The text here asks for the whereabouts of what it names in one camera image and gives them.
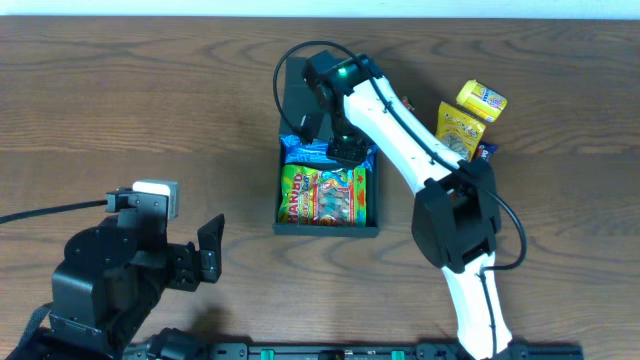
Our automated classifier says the red green chocolate bar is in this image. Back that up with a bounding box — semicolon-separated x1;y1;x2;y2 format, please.
402;96;415;112

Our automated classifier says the purple Dairy Milk bar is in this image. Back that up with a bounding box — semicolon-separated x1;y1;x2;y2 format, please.
473;141;499;162

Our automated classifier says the yellow Mentos gum bottle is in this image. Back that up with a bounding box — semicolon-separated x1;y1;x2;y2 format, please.
456;79;508;123

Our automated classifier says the dark green gift box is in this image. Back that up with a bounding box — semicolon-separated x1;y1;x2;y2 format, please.
272;55;382;239

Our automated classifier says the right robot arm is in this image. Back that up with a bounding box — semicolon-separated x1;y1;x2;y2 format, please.
302;51;512;359

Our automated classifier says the yellow Hacks candy bag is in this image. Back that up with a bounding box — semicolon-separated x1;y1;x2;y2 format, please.
436;102;486;161

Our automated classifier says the blue Oreo cookie pack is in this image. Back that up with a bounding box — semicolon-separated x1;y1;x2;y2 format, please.
279;134;352;170

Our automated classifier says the green Haribo gummy bag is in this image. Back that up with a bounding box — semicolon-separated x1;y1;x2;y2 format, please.
277;164;367;227

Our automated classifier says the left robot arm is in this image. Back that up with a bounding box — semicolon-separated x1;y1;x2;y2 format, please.
10;181;225;359

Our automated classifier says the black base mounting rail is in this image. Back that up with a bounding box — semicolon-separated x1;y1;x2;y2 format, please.
122;327;584;360

